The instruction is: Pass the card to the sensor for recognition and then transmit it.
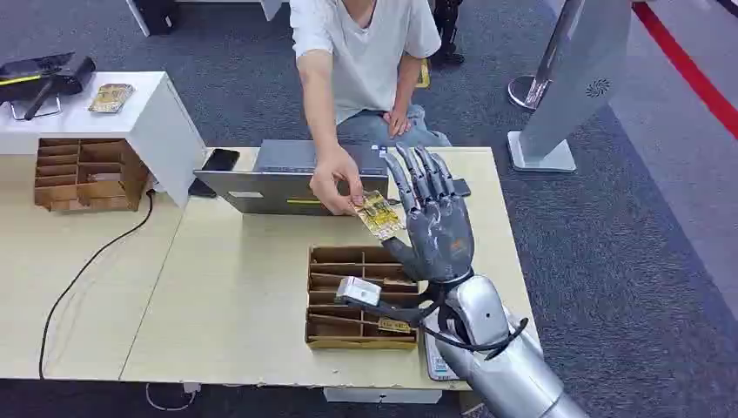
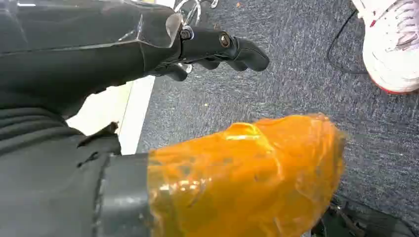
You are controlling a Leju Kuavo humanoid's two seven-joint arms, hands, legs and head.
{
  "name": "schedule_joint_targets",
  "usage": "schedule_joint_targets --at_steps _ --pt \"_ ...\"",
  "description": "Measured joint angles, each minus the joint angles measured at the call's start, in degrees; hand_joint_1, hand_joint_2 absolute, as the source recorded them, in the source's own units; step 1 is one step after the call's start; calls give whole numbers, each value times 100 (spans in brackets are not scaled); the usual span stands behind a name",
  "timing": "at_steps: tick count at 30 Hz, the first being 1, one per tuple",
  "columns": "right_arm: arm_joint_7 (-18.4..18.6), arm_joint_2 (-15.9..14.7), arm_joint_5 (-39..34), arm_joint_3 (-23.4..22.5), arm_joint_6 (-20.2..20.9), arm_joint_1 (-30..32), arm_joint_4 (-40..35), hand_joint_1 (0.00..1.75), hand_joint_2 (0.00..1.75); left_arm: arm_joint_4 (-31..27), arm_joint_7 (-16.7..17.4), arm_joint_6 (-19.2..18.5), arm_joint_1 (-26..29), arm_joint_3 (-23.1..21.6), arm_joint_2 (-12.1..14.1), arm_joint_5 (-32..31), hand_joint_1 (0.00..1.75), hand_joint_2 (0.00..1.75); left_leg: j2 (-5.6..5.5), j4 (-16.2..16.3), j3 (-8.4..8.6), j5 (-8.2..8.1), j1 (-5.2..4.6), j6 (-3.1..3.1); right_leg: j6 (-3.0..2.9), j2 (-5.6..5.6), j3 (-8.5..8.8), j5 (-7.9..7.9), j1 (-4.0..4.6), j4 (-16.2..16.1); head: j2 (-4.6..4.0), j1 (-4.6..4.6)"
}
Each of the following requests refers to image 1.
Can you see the person's left hand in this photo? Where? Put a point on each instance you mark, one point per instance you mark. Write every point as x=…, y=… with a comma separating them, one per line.
x=398, y=122

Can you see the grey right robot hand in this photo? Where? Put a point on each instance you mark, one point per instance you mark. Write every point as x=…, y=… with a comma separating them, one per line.
x=441, y=236

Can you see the person's right hand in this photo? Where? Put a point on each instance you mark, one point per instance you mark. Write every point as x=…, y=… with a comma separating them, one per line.
x=334, y=182

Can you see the yellow printed card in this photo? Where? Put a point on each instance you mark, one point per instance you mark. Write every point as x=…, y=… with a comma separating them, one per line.
x=380, y=219

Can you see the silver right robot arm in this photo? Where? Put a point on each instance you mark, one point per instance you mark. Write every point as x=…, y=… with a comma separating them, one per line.
x=507, y=369

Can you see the small black device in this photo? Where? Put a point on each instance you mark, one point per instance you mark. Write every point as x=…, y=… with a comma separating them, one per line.
x=462, y=187

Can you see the yellow flat item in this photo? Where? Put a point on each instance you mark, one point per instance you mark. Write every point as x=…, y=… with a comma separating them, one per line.
x=424, y=74

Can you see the grey laptop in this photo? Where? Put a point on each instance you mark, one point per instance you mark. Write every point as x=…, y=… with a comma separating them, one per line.
x=271, y=193

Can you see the person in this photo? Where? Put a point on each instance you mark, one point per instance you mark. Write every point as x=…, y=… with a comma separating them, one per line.
x=369, y=52

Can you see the wooden card box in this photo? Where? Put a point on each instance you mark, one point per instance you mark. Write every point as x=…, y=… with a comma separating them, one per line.
x=346, y=271

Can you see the yellow card in slot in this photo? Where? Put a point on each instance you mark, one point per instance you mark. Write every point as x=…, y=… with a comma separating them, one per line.
x=395, y=326

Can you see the black legs with feet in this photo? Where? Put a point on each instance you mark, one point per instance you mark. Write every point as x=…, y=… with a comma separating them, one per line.
x=447, y=29

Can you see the black smartphone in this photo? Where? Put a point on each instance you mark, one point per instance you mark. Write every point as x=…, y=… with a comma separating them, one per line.
x=219, y=160

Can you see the white handheld device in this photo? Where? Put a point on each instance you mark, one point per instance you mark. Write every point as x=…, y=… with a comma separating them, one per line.
x=436, y=363

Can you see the white block under desk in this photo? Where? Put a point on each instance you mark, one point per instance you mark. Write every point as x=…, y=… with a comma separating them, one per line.
x=380, y=396

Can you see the white kiosk stand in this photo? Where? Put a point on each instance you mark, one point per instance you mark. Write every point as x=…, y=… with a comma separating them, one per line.
x=576, y=75

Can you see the white raised shelf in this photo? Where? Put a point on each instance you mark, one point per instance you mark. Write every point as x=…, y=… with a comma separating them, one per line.
x=155, y=115

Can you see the yellow card in sleeve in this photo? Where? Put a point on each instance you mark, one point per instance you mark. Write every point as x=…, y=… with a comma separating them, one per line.
x=111, y=97

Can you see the wooden divider box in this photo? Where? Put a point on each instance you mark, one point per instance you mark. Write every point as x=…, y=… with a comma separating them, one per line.
x=86, y=173

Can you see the black desk device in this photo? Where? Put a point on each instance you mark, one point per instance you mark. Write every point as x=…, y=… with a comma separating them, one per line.
x=40, y=75

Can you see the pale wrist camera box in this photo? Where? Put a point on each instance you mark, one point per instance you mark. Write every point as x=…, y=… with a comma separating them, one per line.
x=358, y=290

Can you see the chrome stanchion post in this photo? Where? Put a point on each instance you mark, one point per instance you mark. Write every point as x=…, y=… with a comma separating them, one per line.
x=536, y=86

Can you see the black box with white frame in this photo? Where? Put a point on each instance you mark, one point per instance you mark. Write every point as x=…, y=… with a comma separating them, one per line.
x=153, y=14

